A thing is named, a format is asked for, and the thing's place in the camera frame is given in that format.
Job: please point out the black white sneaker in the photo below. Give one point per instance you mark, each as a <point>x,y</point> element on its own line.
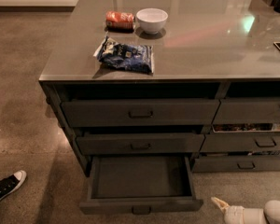
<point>10,184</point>

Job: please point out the grey drawer cabinet counter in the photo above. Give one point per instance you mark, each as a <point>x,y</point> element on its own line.
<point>208,49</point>

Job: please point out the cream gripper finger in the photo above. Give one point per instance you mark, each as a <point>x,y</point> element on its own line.
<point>222,205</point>

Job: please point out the white ceramic bowl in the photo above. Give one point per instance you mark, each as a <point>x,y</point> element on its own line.
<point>151,20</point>

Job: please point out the blue chip bag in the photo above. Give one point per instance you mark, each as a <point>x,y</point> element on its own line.
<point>135,58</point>

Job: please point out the grey drawer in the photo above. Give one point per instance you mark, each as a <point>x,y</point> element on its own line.
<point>140,185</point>
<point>139,112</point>
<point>248,138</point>
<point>139,143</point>
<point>248,110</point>
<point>209,162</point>

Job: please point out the orange soda can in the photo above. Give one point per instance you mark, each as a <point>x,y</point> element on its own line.
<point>119,20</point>

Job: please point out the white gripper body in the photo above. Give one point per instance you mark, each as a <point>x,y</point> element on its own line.
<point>235,216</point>

